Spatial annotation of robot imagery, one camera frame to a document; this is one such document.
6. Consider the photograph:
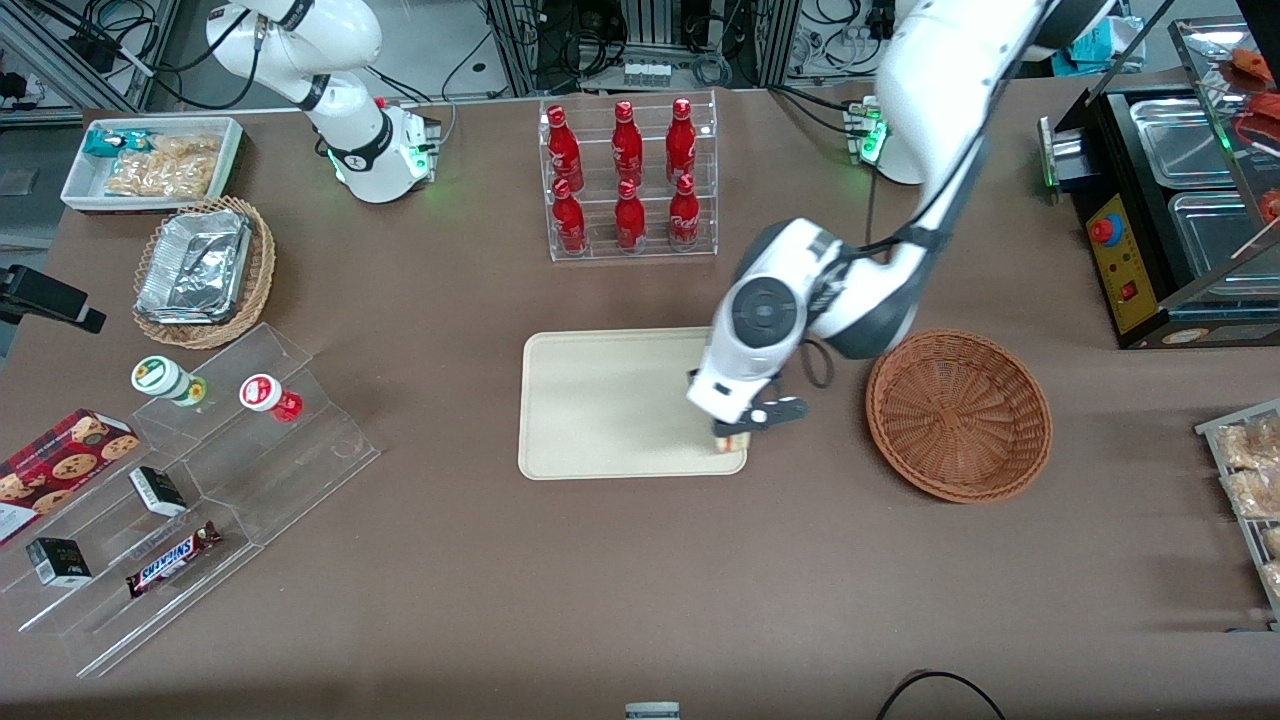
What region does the red cola bottle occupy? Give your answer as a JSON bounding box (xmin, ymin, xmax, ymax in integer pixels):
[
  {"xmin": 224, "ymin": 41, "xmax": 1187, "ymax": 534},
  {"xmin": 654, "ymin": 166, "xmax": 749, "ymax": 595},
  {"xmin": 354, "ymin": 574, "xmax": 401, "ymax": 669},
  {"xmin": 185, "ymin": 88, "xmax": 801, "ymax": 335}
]
[
  {"xmin": 546, "ymin": 105, "xmax": 585, "ymax": 191},
  {"xmin": 552, "ymin": 178, "xmax": 589, "ymax": 255},
  {"xmin": 614, "ymin": 178, "xmax": 648, "ymax": 252},
  {"xmin": 611, "ymin": 100, "xmax": 645, "ymax": 187},
  {"xmin": 667, "ymin": 174, "xmax": 702, "ymax": 249},
  {"xmin": 665, "ymin": 98, "xmax": 698, "ymax": 185}
]

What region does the clear acrylic bottle rack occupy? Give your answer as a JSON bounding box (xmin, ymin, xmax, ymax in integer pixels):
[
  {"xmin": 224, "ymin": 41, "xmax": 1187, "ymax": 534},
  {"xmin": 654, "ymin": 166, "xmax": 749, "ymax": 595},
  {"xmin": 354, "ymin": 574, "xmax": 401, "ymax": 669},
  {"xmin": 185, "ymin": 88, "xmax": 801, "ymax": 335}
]
[{"xmin": 539, "ymin": 90, "xmax": 720, "ymax": 264}]

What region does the clear acrylic stepped display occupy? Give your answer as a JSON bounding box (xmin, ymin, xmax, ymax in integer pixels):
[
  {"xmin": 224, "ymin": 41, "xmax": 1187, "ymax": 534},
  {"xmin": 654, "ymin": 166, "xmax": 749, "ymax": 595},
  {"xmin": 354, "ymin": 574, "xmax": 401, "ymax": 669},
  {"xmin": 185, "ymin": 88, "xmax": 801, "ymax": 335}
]
[{"xmin": 0, "ymin": 322, "xmax": 382, "ymax": 680}]

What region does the black looped cable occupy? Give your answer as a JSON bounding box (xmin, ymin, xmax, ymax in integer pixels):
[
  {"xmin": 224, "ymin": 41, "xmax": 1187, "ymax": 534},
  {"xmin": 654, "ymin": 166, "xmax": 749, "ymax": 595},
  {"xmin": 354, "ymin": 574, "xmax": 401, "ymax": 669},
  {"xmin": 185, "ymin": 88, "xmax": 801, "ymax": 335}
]
[{"xmin": 876, "ymin": 669, "xmax": 1007, "ymax": 720}]

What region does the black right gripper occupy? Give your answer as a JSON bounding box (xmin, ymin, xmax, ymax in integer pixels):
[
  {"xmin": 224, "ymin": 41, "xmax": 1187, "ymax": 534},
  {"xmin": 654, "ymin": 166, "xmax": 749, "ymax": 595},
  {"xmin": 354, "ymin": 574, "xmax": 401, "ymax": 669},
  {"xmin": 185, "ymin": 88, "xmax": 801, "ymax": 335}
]
[{"xmin": 0, "ymin": 264, "xmax": 108, "ymax": 335}]

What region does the small black box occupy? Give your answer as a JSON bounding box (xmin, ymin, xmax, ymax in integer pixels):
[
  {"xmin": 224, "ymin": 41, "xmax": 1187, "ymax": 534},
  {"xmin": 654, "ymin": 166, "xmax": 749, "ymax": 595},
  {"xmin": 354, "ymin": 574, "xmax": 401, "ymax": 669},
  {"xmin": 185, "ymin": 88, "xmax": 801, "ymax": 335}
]
[
  {"xmin": 25, "ymin": 537, "xmax": 94, "ymax": 588},
  {"xmin": 128, "ymin": 465, "xmax": 189, "ymax": 519}
]

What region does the brown round wicker basket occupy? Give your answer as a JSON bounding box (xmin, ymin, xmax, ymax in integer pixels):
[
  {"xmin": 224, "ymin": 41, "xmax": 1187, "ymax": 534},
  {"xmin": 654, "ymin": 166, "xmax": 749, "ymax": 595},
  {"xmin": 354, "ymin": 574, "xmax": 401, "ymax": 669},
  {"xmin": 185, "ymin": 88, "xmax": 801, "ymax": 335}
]
[{"xmin": 865, "ymin": 330, "xmax": 1054, "ymax": 504}]

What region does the light oval wicker basket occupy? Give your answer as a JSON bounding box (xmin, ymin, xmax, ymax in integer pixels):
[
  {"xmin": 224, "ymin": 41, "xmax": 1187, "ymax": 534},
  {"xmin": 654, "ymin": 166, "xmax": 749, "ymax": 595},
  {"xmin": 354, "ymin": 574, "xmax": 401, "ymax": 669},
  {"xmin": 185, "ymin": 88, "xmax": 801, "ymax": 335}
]
[{"xmin": 131, "ymin": 196, "xmax": 277, "ymax": 351}]

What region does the steel warmer pan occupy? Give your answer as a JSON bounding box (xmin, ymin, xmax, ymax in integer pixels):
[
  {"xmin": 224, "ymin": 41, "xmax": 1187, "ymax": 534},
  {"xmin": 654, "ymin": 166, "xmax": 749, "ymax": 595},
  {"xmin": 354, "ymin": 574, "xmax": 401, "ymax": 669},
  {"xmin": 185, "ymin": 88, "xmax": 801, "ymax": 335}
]
[
  {"xmin": 1128, "ymin": 96, "xmax": 1239, "ymax": 190},
  {"xmin": 1167, "ymin": 190, "xmax": 1280, "ymax": 293}
]

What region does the clear bag of chips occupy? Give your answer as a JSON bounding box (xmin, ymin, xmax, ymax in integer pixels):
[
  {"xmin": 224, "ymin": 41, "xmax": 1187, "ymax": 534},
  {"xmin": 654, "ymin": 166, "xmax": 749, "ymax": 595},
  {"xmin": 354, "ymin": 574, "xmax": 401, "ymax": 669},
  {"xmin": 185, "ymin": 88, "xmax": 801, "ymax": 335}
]
[{"xmin": 104, "ymin": 135, "xmax": 223, "ymax": 199}]

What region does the white rectangular bin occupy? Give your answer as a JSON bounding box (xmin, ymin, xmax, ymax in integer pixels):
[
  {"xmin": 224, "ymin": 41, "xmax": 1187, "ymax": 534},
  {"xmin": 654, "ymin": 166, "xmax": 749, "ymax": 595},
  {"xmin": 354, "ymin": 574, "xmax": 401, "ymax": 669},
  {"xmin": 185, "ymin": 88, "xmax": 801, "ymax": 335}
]
[{"xmin": 60, "ymin": 116, "xmax": 245, "ymax": 215}]

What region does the glass warmer cover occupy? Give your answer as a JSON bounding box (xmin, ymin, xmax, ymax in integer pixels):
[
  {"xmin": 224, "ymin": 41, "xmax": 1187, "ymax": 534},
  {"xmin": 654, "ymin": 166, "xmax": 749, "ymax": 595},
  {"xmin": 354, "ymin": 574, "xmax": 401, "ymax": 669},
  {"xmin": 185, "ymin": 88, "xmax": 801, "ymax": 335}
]
[{"xmin": 1168, "ymin": 14, "xmax": 1280, "ymax": 311}]

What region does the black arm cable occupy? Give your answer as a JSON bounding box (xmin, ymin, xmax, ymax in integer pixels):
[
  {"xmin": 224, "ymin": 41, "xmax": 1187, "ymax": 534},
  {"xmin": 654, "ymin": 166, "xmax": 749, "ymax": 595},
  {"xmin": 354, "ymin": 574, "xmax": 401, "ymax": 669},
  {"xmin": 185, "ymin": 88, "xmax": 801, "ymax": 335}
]
[{"xmin": 800, "ymin": 225, "xmax": 961, "ymax": 391}]

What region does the teal snack packet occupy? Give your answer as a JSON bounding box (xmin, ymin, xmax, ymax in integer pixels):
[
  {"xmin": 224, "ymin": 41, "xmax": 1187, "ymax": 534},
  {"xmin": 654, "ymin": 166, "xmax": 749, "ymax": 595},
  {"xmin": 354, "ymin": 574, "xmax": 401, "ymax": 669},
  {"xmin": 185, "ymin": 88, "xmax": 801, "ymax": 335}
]
[{"xmin": 82, "ymin": 129, "xmax": 162, "ymax": 160}]

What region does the red plaid cookie box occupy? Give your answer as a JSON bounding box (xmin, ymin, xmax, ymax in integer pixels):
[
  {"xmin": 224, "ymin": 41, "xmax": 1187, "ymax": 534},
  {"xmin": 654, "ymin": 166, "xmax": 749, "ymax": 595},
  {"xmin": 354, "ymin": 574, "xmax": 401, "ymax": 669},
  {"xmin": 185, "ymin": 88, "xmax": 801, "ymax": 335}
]
[{"xmin": 0, "ymin": 407, "xmax": 142, "ymax": 547}]

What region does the Snickers chocolate bar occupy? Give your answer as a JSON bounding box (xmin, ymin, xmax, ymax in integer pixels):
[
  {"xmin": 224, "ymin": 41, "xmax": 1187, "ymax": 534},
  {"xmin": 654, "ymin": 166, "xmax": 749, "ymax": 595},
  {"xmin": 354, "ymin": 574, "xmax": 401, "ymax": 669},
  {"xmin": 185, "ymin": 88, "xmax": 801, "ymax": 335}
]
[{"xmin": 125, "ymin": 521, "xmax": 222, "ymax": 599}]

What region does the black food warmer appliance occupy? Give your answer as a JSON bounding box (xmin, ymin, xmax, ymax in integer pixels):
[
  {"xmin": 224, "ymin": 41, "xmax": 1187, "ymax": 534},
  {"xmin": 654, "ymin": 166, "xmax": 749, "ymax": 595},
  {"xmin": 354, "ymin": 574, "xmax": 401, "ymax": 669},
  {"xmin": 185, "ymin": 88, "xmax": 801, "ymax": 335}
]
[{"xmin": 1038, "ymin": 84, "xmax": 1280, "ymax": 350}]

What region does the beige plastic tray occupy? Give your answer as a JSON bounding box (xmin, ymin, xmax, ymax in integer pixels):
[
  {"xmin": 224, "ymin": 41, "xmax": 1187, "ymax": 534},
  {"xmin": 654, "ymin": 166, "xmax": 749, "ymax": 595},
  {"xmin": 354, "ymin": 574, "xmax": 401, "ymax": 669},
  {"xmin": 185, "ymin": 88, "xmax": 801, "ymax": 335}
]
[{"xmin": 518, "ymin": 327, "xmax": 749, "ymax": 481}]

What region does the silver foil containers stack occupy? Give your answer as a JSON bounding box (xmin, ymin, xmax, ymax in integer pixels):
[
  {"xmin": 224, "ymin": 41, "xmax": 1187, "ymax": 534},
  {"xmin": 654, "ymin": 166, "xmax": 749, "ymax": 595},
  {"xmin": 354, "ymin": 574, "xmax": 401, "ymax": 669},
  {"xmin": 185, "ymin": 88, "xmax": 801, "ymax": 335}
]
[{"xmin": 134, "ymin": 209, "xmax": 252, "ymax": 326}]

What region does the red lid white cup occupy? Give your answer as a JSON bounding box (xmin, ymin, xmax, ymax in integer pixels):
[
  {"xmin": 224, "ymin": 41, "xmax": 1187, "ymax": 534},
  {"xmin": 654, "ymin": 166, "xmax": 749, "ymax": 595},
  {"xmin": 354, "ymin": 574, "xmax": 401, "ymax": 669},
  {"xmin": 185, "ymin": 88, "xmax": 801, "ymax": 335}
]
[{"xmin": 238, "ymin": 372, "xmax": 304, "ymax": 424}]

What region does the teal plastic bag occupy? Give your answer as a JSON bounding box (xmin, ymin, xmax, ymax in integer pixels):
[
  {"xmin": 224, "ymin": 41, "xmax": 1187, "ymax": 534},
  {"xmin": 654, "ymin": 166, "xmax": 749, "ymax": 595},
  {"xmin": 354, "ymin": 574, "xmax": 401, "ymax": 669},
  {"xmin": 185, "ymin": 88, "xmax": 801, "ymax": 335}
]
[{"xmin": 1050, "ymin": 14, "xmax": 1143, "ymax": 77}]

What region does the grey wire rack tray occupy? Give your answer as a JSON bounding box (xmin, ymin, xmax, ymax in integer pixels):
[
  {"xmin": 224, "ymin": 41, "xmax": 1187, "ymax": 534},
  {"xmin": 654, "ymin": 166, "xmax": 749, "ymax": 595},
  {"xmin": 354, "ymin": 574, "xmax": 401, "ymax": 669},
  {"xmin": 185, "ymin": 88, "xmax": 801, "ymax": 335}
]
[{"xmin": 1194, "ymin": 399, "xmax": 1280, "ymax": 632}]

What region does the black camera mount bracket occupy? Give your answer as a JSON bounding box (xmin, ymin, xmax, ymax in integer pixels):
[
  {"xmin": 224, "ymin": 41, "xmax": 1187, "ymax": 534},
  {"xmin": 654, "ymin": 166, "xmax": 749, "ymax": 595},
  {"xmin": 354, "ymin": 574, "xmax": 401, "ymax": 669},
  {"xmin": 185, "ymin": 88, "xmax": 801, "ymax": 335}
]
[{"xmin": 741, "ymin": 396, "xmax": 809, "ymax": 434}]

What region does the green lid white cup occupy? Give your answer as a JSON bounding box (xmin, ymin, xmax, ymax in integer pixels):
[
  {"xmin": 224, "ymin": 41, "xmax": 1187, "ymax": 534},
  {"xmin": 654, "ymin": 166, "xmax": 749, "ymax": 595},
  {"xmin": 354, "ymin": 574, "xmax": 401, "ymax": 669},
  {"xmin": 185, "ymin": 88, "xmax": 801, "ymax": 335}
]
[{"xmin": 130, "ymin": 355, "xmax": 209, "ymax": 409}]

